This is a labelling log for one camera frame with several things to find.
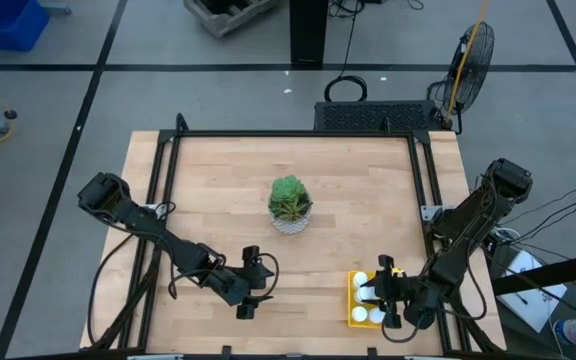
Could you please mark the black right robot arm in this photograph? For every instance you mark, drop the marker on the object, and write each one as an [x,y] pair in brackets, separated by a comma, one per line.
[468,235]

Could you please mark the blue plastic bin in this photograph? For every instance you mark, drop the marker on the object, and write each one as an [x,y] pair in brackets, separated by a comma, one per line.
[3,25]

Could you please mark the black rectangular pillar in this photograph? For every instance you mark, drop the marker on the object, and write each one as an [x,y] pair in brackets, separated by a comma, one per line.
[308,35]

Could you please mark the black floor fan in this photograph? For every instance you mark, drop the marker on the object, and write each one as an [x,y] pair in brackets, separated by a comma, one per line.
[470,65]

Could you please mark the black metal beam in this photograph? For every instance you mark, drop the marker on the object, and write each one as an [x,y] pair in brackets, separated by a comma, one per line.
[548,275]

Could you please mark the black metal table frame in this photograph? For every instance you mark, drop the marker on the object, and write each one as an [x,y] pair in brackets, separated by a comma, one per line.
[293,133]

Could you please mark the white paper box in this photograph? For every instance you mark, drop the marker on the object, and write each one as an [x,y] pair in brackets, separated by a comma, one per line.
[533,295]

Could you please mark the grey wooden pallet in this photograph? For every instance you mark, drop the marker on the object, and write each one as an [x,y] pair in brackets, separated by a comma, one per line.
[223,22]

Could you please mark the yellow plastic basket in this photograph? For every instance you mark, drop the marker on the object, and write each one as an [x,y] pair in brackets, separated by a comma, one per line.
[350,300]

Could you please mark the black table edge clamp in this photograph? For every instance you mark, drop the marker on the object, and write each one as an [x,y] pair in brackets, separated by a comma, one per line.
[372,352]
[226,350]

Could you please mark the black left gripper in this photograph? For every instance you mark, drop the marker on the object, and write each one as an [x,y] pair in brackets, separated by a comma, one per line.
[233,285]

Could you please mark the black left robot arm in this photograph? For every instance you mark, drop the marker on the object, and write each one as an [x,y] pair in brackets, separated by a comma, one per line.
[178,250]

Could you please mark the small black floor puck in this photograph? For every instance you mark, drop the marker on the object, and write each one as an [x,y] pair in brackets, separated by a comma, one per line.
[10,114]

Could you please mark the succulent in white patterned pot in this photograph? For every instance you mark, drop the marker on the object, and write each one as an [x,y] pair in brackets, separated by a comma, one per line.
[290,205]

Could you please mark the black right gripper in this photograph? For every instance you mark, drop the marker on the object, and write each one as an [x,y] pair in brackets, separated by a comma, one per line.
[404,292]

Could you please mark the black perforated computer case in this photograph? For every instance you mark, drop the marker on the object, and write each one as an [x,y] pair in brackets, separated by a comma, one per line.
[368,117]

